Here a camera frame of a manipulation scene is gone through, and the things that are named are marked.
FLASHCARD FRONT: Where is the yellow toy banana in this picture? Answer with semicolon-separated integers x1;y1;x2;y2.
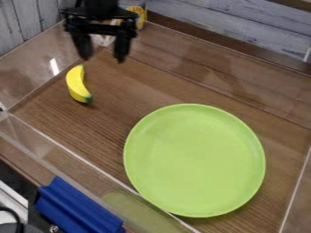
66;65;94;104

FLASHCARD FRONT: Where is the green round plate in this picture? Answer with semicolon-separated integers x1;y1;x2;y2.
125;104;266;218

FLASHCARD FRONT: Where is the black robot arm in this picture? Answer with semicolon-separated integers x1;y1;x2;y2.
62;0;139;64

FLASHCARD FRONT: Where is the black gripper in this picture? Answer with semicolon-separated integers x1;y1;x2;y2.
62;6;139;64

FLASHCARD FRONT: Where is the yellow blue labelled can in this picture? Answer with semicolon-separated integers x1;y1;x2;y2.
119;0;147;30

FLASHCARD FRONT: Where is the black cable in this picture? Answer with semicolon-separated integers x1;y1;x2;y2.
0;206;26;233

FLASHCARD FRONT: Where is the clear acrylic corner bracket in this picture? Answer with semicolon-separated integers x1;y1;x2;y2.
91;19;119;47

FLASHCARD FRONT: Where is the clear acrylic tray wall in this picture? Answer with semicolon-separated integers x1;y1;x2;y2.
0;112;201;233

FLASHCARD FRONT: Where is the blue plastic block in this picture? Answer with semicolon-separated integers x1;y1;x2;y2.
34;177;127;233

